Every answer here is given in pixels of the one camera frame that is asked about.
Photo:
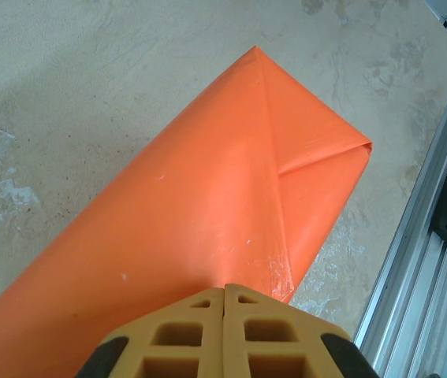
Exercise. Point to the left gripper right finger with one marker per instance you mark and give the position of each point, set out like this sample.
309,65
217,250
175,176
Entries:
278,346

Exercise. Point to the clear adhesive tape piece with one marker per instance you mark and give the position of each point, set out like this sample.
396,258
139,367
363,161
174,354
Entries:
282,275

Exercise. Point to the aluminium mounting rail frame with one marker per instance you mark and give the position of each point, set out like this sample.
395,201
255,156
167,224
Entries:
404,295

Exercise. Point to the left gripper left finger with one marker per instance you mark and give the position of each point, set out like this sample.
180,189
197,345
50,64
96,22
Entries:
183,346

